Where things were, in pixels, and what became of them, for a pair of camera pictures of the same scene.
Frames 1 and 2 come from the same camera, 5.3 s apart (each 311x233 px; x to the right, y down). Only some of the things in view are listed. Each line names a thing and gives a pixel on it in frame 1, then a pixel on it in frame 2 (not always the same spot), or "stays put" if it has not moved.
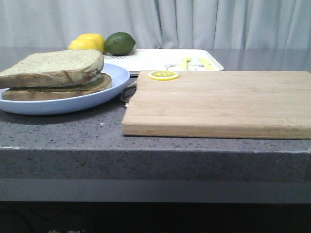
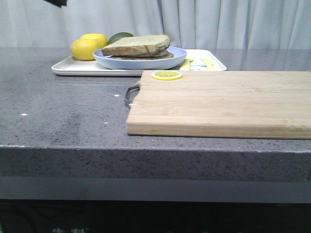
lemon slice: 164,75 stays put
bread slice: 58,68 to 138,45
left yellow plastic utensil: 183,66 stays put
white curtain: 181,24 stays put
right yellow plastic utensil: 207,64 stays put
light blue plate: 120,77 to 179,55
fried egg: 97,76 to 159,53
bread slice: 36,92 to 168,56
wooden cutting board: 251,104 stays put
